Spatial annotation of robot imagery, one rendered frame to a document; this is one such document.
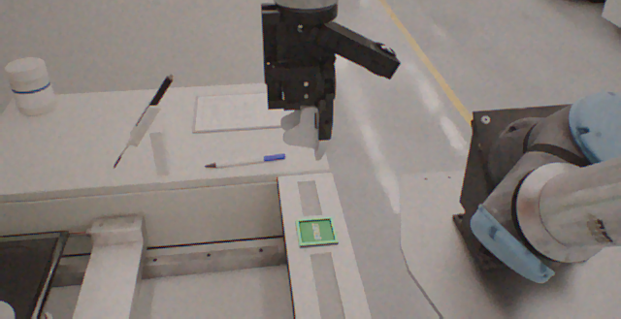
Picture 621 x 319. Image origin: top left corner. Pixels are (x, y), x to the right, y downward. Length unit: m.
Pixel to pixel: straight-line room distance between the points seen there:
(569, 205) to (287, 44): 0.34
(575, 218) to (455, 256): 0.43
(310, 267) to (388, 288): 1.30
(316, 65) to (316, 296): 0.30
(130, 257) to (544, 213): 0.62
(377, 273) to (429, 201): 1.01
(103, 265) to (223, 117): 0.36
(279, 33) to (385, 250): 1.64
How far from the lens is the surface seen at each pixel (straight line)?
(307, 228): 0.81
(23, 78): 1.18
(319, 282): 0.75
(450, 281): 0.96
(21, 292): 0.91
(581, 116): 0.76
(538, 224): 0.67
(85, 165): 1.02
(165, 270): 0.96
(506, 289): 0.98
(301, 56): 0.64
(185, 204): 0.96
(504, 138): 0.92
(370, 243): 2.20
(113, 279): 0.91
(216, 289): 0.94
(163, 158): 0.93
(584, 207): 0.59
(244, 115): 1.08
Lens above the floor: 1.51
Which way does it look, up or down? 33 degrees down
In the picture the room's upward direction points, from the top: straight up
